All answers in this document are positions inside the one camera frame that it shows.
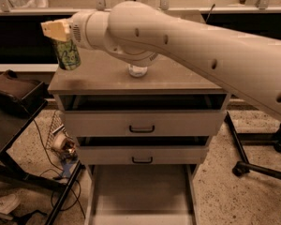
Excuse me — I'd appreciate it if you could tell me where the black chair base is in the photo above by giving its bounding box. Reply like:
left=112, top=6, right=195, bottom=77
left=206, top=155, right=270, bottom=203
left=232, top=125, right=281, bottom=180

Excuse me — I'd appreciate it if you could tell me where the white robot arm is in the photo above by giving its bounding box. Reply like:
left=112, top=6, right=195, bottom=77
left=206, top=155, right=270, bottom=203
left=41, top=1, right=281, bottom=121

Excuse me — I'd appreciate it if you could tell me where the drawer with handle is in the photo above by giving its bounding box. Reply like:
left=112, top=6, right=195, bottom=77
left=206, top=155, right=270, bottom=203
left=77, top=136, right=209, bottom=165
left=61, top=94, right=228, bottom=137

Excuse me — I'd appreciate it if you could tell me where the top drawer with handle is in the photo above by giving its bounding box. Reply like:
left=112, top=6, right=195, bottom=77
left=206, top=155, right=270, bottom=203
left=61, top=94, right=228, bottom=137

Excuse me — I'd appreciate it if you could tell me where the open bottom drawer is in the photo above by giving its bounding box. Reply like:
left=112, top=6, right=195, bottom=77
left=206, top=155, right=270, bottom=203
left=83, top=165, right=200, bottom=225

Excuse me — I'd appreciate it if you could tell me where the black stand leg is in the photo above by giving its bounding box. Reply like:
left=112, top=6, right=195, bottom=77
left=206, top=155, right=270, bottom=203
left=225, top=113, right=248, bottom=163

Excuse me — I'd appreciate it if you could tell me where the clear plastic water bottle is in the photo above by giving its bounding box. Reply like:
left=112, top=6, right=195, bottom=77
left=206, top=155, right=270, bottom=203
left=128, top=65, right=148, bottom=78

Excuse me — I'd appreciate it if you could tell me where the middle drawer with handle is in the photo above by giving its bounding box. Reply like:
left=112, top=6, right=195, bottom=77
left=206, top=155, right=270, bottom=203
left=77, top=136, right=209, bottom=165

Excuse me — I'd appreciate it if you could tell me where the grey drawer cabinet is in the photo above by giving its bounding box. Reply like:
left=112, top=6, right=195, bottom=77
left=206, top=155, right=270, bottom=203
left=49, top=50, right=230, bottom=225

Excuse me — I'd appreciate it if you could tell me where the green soda can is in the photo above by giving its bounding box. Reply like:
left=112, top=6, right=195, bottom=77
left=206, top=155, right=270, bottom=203
left=52, top=39, right=81, bottom=70

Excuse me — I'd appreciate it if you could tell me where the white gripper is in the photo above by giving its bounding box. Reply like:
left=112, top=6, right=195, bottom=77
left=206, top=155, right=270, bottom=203
left=41, top=9, right=109, bottom=51

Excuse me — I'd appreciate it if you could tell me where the dark box on table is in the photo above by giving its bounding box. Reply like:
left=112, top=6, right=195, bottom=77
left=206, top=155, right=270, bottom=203
left=0, top=69, right=45, bottom=117

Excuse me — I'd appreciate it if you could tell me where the black side table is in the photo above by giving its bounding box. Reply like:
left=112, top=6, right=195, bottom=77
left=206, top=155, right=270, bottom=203
left=0, top=100, right=82, bottom=225

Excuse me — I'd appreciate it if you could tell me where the black floor cable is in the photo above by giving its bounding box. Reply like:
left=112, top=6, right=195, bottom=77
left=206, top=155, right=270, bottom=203
left=22, top=105, right=86, bottom=219

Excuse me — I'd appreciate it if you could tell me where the white shoe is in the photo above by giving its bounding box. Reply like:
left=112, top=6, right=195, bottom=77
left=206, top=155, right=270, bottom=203
left=0, top=194, right=21, bottom=214

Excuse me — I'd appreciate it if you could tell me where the wire basket with clutter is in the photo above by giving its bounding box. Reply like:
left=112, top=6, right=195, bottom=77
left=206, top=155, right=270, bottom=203
left=46, top=111, right=77, bottom=160

